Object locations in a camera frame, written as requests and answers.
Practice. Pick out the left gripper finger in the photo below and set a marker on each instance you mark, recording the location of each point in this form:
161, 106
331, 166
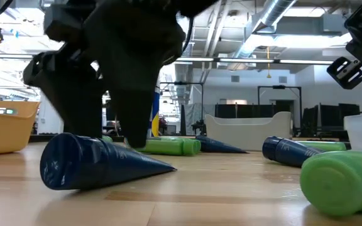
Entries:
74, 100
137, 94

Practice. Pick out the navy blue travel tube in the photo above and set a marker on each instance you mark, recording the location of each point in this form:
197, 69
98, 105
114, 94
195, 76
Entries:
215, 146
284, 152
90, 163

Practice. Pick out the white wipes canister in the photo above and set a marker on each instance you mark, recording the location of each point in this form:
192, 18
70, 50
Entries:
156, 119

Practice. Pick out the white building column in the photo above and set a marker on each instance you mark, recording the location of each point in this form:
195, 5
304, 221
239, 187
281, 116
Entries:
49, 122

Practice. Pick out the yellow plastic bin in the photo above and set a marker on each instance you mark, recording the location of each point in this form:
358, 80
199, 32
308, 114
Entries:
5, 135

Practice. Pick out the black monitor row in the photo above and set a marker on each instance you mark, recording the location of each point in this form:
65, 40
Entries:
328, 119

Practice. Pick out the black partition panel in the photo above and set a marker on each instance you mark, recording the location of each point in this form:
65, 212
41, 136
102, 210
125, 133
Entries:
247, 110

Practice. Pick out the rig LED light bar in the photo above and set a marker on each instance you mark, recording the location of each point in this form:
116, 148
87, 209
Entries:
247, 60

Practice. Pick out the grey plastic bin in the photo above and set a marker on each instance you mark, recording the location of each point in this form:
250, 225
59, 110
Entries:
247, 132

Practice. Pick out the black metal workstation frame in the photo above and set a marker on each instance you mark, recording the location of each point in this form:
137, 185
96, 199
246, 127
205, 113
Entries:
278, 87
184, 83

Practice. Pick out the silver ventilation duct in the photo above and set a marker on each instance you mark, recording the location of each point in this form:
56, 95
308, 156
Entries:
272, 14

